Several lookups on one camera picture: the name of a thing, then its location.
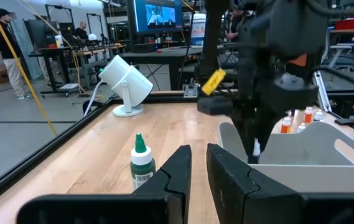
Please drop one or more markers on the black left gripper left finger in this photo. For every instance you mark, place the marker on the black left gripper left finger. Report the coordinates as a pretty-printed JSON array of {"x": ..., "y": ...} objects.
[{"x": 164, "y": 199}]

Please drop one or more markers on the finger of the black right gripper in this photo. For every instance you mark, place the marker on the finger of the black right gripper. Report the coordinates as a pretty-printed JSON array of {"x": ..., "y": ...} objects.
[
  {"x": 267, "y": 127},
  {"x": 245, "y": 133}
]

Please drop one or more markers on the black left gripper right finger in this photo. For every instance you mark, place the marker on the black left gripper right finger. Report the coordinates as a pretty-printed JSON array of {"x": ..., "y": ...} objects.
[{"x": 242, "y": 193}]

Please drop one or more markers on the small white-capped dropper bottle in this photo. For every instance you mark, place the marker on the small white-capped dropper bottle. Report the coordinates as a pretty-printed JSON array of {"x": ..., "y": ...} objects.
[
  {"x": 318, "y": 116},
  {"x": 301, "y": 127},
  {"x": 256, "y": 147}
]

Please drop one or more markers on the small orange dropper bottle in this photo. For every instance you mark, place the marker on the small orange dropper bottle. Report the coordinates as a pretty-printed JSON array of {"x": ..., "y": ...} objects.
[
  {"x": 308, "y": 115},
  {"x": 285, "y": 126}
]

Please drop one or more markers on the clear plastic tray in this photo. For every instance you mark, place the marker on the clear plastic tray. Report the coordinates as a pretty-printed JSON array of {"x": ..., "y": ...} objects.
[{"x": 307, "y": 161}]

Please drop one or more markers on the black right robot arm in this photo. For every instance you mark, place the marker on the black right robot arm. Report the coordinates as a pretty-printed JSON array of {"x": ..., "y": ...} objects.
[{"x": 291, "y": 28}]

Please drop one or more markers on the person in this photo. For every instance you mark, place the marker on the person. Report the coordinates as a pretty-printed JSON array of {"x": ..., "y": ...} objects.
[
  {"x": 81, "y": 32},
  {"x": 4, "y": 40},
  {"x": 232, "y": 31}
]

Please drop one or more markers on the grey power strip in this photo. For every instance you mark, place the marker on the grey power strip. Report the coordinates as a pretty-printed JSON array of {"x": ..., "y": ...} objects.
[{"x": 191, "y": 91}]

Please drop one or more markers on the white printed bucket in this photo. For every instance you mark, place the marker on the white printed bucket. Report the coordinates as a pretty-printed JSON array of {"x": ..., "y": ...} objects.
[{"x": 198, "y": 29}]

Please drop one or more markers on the black drawer cabinet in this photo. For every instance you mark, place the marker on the black drawer cabinet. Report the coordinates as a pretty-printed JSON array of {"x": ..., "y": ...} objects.
[{"x": 351, "y": 109}]

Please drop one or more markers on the light grey office chair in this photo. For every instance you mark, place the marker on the light grey office chair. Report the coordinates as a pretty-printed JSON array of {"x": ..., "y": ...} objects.
[{"x": 340, "y": 54}]

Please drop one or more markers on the black work table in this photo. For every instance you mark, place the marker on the black work table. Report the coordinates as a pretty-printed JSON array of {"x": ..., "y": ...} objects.
[{"x": 164, "y": 57}]

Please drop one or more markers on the white cylindrical spot lamp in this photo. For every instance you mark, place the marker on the white cylindrical spot lamp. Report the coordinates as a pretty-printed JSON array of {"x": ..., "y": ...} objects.
[{"x": 127, "y": 81}]

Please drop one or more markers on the black standing desk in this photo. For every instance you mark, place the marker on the black standing desk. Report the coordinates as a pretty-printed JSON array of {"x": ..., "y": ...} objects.
[{"x": 50, "y": 51}]

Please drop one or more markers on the white cup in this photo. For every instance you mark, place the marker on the white cup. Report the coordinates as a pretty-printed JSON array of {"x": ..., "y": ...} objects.
[{"x": 59, "y": 41}]

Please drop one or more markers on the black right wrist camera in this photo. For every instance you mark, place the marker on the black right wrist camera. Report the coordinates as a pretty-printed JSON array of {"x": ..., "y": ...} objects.
[{"x": 298, "y": 91}]

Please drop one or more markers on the large wall display screen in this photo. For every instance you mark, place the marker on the large wall display screen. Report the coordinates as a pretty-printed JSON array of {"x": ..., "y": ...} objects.
[{"x": 158, "y": 15}]

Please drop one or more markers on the black metal table frame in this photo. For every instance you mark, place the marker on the black metal table frame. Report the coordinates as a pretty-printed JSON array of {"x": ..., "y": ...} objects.
[{"x": 40, "y": 149}]

